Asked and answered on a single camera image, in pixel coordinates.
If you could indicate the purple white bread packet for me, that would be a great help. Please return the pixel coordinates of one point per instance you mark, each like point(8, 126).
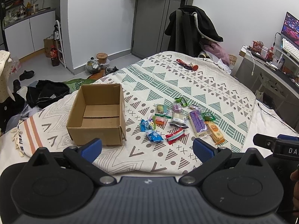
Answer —
point(198, 124)

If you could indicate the light green snack packet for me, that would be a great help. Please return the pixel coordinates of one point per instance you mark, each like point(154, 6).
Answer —
point(182, 101)

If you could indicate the blue candy packet lower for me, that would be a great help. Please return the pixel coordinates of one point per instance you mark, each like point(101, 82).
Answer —
point(153, 136)

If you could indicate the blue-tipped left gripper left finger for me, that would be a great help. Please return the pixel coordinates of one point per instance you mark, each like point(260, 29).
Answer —
point(82, 159)

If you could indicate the orange jelly packet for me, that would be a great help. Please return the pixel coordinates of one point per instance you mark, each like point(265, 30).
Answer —
point(161, 119)

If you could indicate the blue candy packet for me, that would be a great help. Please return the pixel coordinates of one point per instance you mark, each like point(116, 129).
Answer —
point(146, 125)
point(153, 136)

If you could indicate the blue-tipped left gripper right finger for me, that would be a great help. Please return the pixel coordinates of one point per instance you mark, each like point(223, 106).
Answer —
point(213, 159)

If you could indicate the white cake clear packet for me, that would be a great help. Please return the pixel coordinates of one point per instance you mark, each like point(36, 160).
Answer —
point(178, 120)

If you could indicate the teal cookie packet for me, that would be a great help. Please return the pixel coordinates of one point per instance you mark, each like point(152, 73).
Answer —
point(161, 109)

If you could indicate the black shoe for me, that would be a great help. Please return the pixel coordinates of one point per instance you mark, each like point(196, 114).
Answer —
point(26, 75)

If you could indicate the white keyboard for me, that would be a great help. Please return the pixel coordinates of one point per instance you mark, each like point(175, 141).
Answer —
point(289, 48)

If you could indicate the patterned cream green bed blanket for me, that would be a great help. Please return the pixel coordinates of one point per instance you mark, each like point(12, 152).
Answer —
point(157, 79)

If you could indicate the white desk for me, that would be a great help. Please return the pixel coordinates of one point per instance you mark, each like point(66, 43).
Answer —
point(260, 78)

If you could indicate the orange rice cracker packet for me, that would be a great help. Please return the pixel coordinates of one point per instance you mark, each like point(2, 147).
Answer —
point(215, 132)

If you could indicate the person's right hand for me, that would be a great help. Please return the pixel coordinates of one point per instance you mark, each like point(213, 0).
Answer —
point(295, 177)

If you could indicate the purple sweet clear packet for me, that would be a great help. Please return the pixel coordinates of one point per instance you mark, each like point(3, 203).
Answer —
point(177, 107)

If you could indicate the blue candy packet upper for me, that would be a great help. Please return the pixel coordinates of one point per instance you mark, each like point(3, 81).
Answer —
point(146, 125)

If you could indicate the instant noodle cup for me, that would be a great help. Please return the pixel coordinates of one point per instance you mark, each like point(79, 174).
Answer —
point(101, 58)

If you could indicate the dark soy sauce bottle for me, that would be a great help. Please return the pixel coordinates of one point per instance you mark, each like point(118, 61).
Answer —
point(54, 56)

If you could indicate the grey door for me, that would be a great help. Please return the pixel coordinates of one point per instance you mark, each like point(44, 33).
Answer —
point(151, 18)

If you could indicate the red keychain bundle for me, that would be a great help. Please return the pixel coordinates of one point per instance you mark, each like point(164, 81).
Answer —
point(190, 67)

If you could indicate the dark green snack packet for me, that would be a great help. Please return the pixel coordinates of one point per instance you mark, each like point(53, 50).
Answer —
point(208, 116)

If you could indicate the red teal snack bar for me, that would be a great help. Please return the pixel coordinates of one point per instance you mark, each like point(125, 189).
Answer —
point(173, 137)

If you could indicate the open brown cardboard box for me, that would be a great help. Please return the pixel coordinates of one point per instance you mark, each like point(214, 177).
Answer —
point(98, 111)

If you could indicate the black clothes pile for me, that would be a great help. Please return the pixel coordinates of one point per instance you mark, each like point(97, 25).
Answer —
point(46, 92)

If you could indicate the pink clothing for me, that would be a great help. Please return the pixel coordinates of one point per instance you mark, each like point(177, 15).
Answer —
point(216, 50)

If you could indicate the computer monitor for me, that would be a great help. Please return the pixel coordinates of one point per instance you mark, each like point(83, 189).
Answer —
point(290, 28)

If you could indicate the white kitchen cabinet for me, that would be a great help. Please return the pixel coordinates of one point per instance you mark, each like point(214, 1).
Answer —
point(27, 36)

